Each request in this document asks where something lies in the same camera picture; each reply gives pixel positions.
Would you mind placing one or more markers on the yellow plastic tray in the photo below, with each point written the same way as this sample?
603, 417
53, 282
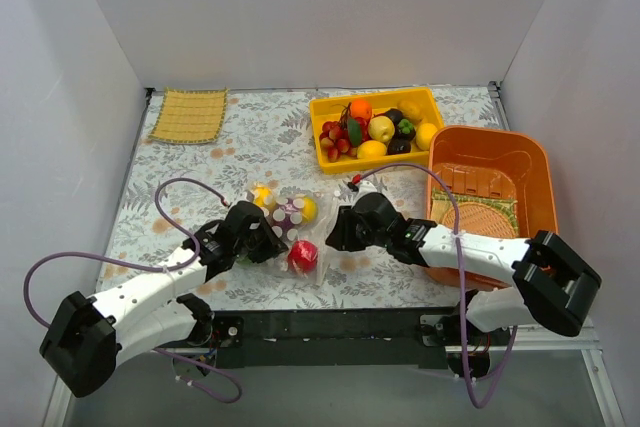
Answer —
364, 131

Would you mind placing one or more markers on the clear dotted zip bag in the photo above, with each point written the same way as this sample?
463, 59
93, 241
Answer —
315, 232

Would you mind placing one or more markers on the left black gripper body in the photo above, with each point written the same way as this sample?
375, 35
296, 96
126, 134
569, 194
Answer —
265, 238

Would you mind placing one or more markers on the fake purple onion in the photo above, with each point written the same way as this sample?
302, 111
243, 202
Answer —
287, 217

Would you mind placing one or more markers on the fake green yellow mango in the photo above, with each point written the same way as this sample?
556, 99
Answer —
262, 197

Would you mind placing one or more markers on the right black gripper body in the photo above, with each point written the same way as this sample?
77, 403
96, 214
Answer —
345, 226

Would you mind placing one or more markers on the fake yellow lemon right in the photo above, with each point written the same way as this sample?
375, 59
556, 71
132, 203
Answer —
424, 135

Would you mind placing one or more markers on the yellow woven bamboo mat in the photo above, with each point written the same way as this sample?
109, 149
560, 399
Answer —
190, 117

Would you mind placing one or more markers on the fake mangosteen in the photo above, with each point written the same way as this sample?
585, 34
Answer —
395, 115
399, 146

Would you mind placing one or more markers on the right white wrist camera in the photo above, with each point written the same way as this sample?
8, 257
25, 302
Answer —
362, 187

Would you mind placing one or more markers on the round woven basket tray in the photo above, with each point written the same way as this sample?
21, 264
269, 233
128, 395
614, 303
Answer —
487, 220

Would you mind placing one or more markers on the fake yellow pear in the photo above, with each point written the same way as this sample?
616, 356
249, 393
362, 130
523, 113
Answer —
381, 128

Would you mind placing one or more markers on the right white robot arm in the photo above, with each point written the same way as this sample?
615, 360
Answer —
544, 280

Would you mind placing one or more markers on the fake brown potato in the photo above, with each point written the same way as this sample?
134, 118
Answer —
411, 110

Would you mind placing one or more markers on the fake yellow lemon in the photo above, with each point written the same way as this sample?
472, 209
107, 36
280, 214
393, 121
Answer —
371, 149
424, 135

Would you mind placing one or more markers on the fake mangosteen upper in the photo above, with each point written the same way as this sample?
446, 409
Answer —
395, 115

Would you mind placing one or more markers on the red cherry bunch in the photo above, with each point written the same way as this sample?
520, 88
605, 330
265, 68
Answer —
335, 142

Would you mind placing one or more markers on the fake mangosteen lower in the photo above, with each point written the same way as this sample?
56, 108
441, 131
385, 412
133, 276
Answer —
399, 146

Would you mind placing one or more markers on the fake red apple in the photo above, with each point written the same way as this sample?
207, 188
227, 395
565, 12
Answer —
302, 257

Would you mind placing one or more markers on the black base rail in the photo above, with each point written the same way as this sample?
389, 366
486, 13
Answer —
427, 338

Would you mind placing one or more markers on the fake yellow lemon front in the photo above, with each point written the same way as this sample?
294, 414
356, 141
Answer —
371, 149

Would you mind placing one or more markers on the fake orange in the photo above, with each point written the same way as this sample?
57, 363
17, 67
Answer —
360, 108

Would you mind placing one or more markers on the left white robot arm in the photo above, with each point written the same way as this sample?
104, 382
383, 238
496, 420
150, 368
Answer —
90, 337

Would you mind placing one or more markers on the orange plastic basin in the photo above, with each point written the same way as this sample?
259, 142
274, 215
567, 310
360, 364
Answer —
500, 168

